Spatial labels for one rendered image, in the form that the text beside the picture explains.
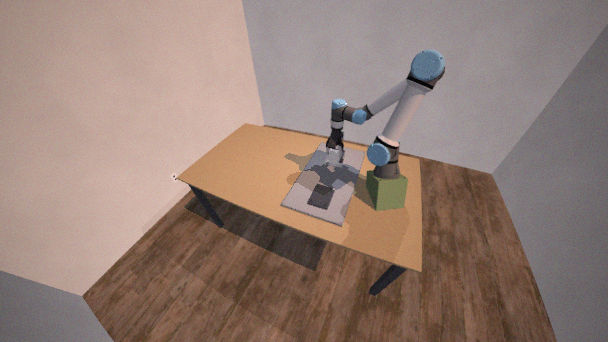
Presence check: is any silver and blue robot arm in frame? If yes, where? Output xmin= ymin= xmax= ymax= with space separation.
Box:
xmin=330 ymin=49 xmax=445 ymax=179

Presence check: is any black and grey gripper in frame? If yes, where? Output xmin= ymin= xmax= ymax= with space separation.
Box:
xmin=326 ymin=126 xmax=344 ymax=158

